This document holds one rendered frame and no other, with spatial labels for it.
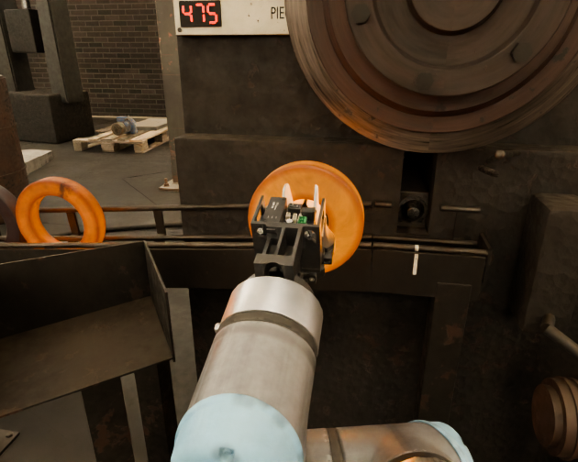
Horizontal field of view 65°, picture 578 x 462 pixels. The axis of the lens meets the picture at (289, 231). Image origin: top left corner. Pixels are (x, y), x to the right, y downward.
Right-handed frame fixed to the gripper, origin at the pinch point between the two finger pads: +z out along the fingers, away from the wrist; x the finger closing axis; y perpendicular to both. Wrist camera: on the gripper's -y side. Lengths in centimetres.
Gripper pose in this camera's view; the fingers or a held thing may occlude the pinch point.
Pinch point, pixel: (305, 205)
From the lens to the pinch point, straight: 60.0
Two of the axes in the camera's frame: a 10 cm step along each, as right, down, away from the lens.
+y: -0.5, -7.9, -6.1
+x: -9.8, -0.6, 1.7
